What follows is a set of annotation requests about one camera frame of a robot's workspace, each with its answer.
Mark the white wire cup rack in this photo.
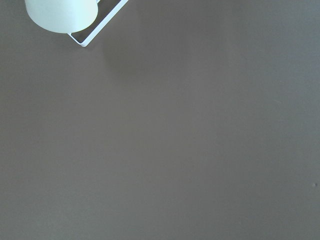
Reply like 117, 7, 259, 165
68, 0, 128, 47

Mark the white cup on rack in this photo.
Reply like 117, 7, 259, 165
25, 0, 98, 34

